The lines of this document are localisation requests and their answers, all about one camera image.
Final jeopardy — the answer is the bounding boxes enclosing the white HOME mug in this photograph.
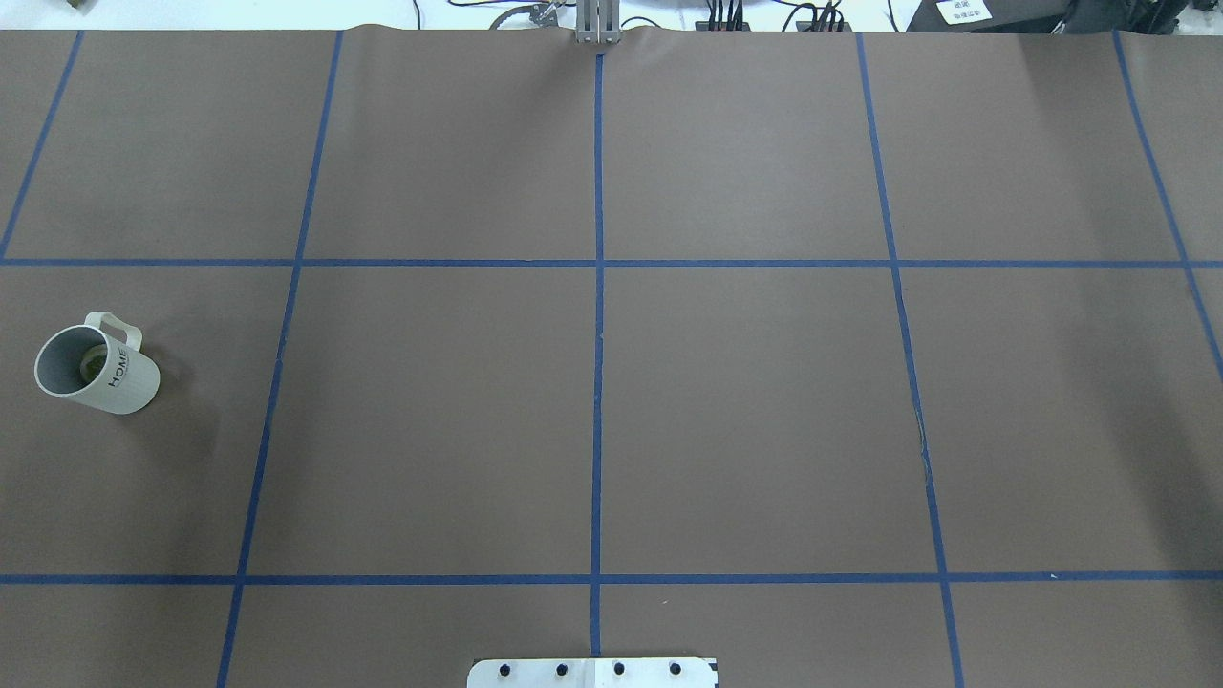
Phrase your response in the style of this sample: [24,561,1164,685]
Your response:
[33,310,161,415]

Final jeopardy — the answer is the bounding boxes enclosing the green lemon slices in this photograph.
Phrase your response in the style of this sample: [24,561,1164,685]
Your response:
[78,343,109,386]

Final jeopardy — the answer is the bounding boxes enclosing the black box with label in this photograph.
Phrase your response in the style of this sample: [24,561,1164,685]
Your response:
[904,1,1192,35]

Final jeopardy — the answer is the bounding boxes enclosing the aluminium frame post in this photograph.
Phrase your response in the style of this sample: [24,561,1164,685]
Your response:
[575,0,623,45]

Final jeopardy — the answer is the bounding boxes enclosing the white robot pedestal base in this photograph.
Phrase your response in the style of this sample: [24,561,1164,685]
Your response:
[466,656,719,687]

